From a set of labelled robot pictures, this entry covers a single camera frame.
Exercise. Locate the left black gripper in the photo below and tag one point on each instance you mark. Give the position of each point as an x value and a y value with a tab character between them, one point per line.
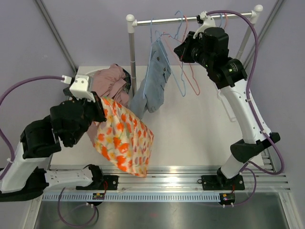
98	106

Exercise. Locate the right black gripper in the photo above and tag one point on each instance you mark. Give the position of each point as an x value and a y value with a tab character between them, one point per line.
183	51

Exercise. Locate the pink pleated skirt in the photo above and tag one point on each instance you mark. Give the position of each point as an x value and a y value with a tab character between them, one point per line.
109	84

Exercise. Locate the dark grey dotted skirt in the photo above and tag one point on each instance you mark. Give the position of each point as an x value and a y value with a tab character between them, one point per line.
67	92

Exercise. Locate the orange floral skirt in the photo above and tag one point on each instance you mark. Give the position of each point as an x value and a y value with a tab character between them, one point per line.
123	139

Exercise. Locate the navy plaid skirt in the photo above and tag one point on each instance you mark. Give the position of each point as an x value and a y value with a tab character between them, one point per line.
127	79

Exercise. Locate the light blue denim skirt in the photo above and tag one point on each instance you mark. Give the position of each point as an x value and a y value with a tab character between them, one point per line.
150	95

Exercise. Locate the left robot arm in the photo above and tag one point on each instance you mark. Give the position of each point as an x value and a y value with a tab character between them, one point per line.
23	180

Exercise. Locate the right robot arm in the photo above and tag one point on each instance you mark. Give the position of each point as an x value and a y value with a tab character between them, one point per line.
210	50

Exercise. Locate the white perforated plastic basket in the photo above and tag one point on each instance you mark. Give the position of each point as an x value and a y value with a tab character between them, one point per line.
90	70

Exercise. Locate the white and silver clothes rack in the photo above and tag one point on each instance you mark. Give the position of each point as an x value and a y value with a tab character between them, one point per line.
132	23

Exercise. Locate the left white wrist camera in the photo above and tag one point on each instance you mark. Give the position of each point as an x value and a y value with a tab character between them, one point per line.
80	86

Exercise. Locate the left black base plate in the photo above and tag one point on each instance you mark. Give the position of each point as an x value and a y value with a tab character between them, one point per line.
108	182

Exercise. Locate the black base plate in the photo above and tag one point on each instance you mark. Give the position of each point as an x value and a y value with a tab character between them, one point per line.
209	182
108	182

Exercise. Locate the white slotted cable duct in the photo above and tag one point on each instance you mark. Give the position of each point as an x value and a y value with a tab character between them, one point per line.
132	197

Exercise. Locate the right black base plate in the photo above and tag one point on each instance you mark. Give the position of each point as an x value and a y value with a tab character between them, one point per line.
209	182

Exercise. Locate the aluminium mounting rail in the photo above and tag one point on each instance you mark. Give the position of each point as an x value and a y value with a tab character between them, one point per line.
171	178

